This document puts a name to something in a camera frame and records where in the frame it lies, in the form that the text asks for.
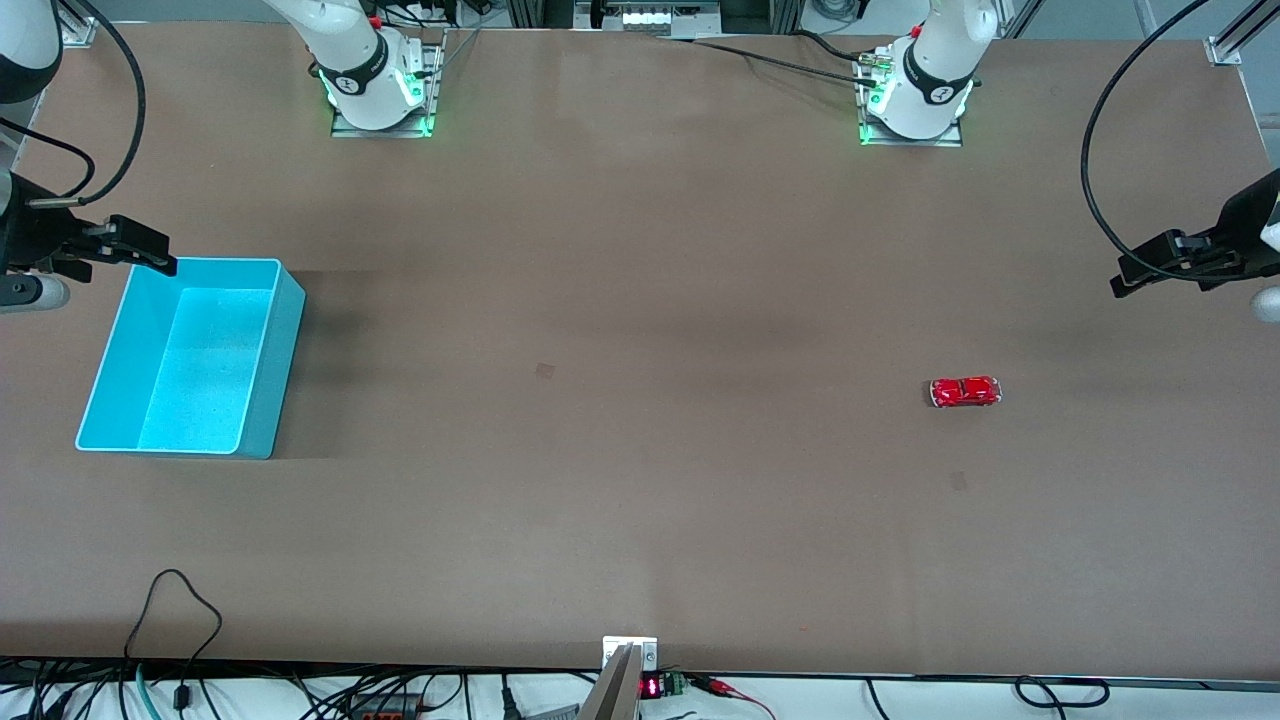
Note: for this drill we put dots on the red beetle toy car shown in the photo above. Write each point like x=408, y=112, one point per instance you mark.
x=965, y=391

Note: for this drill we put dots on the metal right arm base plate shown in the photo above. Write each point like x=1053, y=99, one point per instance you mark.
x=350, y=128

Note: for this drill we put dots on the grey camera mount bar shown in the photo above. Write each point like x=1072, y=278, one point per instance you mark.
x=615, y=690

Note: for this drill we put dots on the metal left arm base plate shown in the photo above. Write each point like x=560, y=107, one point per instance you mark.
x=950, y=141

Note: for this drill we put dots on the red digit display module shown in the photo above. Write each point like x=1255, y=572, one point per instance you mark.
x=651, y=688

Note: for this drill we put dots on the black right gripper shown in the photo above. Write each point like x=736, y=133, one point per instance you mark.
x=30, y=232

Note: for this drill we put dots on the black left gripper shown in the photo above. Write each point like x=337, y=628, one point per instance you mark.
x=1250, y=222

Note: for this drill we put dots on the silver camera mount bracket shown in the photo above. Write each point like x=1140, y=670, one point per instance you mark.
x=645, y=647

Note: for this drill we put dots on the aluminium corner rail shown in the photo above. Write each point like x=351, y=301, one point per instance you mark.
x=1228, y=45
x=78, y=30

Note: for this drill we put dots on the white lit device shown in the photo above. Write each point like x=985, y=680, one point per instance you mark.
x=670, y=18

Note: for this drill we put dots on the aluminium frame rack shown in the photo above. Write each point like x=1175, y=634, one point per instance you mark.
x=540, y=12

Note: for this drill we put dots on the green terminal block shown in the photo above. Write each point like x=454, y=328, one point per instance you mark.
x=675, y=684

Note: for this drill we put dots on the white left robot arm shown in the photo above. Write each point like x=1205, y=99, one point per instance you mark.
x=935, y=70

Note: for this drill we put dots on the blue plastic box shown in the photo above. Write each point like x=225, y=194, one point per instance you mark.
x=210, y=370

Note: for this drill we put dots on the black orange power strip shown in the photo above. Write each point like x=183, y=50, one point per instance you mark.
x=385, y=706

